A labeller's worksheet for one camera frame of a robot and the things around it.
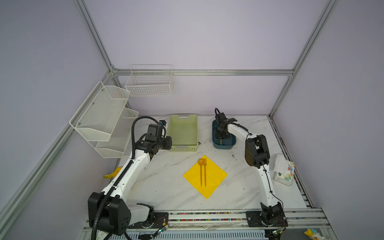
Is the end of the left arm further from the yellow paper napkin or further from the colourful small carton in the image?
the colourful small carton

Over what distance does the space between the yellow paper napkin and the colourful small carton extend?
0.29 meters

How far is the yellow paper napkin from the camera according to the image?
2.81ft

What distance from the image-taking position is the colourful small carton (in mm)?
841

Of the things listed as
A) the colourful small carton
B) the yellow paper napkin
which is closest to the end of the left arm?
the yellow paper napkin
